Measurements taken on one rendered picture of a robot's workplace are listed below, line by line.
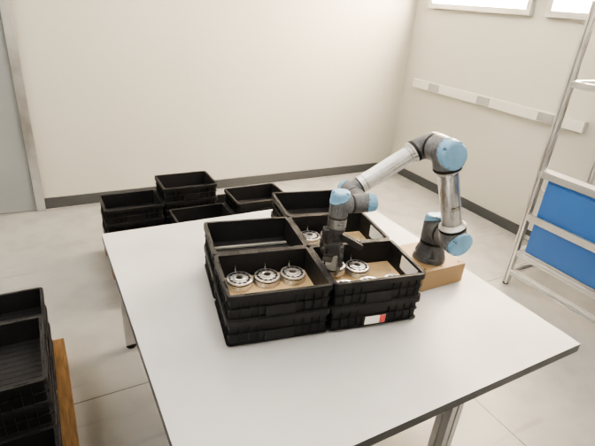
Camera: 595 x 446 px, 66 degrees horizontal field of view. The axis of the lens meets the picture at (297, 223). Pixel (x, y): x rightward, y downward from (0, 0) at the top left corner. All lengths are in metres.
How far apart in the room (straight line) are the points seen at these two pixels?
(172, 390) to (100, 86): 3.26
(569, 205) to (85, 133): 3.86
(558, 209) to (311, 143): 2.77
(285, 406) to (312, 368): 0.20
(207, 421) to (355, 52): 4.46
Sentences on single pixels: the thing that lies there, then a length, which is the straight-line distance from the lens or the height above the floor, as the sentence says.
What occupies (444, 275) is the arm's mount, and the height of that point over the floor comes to 0.76.
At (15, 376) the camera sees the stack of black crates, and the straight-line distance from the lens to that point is 2.14.
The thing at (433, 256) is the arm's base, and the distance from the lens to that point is 2.24.
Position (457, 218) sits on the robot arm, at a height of 1.09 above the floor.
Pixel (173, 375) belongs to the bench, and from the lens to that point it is 1.68.
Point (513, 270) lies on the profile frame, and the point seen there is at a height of 0.14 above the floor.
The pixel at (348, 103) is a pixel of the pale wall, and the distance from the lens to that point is 5.44.
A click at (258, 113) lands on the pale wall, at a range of 4.90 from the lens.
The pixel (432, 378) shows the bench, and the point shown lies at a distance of 1.78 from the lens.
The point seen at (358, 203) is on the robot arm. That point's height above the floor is 1.18.
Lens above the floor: 1.86
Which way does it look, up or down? 26 degrees down
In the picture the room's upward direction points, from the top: 5 degrees clockwise
